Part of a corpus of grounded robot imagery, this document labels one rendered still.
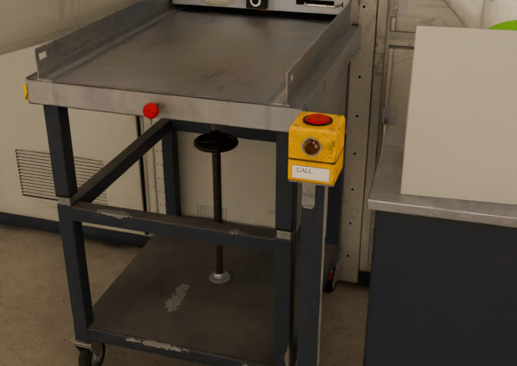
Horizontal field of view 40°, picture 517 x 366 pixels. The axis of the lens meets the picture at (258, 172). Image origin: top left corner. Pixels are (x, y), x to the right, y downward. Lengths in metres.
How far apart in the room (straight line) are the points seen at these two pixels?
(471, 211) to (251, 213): 1.19
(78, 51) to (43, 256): 1.04
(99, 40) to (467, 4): 0.87
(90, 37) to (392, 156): 0.80
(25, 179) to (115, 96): 1.18
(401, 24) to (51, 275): 1.38
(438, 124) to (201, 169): 1.22
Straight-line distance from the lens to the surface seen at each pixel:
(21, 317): 2.32
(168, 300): 1.99
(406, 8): 1.98
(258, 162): 2.24
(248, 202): 2.31
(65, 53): 1.70
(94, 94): 1.55
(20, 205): 2.73
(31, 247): 2.66
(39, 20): 1.96
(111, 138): 2.40
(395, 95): 2.05
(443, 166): 1.26
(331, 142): 1.15
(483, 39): 1.19
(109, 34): 1.88
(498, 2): 1.38
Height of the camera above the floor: 1.33
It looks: 26 degrees down
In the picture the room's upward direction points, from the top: straight up
